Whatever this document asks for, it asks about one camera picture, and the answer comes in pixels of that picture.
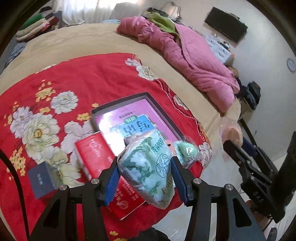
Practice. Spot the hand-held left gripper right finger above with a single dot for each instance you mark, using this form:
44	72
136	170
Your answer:
180	180

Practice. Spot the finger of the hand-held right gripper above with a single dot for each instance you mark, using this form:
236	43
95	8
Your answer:
251	146
238	155

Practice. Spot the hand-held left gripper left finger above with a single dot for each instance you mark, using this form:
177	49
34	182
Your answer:
111	183

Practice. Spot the peach makeup sponge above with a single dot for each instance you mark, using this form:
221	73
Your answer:
232	133

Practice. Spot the green makeup sponge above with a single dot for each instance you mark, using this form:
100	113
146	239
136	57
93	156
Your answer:
187	150

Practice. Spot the green floral tissue pack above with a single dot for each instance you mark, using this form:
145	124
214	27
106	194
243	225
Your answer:
148	171

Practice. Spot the dark tray box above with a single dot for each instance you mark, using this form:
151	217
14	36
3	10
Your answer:
159	111

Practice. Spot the red tissue pack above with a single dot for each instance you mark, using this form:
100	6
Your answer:
97	150

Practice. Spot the black bag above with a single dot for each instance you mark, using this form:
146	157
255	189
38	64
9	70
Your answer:
252	92

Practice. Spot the pink book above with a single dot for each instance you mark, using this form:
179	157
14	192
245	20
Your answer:
111	120

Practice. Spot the small dark box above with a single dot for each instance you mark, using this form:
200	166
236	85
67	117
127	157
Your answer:
41	178

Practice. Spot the white printed box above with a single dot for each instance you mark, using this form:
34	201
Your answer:
219	49

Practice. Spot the pink quilt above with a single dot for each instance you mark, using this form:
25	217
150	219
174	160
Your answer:
189	60

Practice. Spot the red floral blanket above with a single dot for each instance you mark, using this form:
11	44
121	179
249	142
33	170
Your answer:
81	76

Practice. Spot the black television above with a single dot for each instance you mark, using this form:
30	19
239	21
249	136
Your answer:
226	24

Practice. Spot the beige bed sheet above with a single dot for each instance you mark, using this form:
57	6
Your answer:
92	37

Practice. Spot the green cloth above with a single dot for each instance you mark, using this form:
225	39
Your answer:
164	23

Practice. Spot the dark patterned cloth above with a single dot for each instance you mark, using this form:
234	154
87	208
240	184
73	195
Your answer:
16	49

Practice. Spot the white curtain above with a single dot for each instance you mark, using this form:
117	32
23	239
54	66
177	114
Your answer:
81	11

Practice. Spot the pile of folded clothes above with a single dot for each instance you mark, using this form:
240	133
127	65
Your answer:
34	25

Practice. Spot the wall clock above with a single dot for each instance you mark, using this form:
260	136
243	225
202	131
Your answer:
291	64

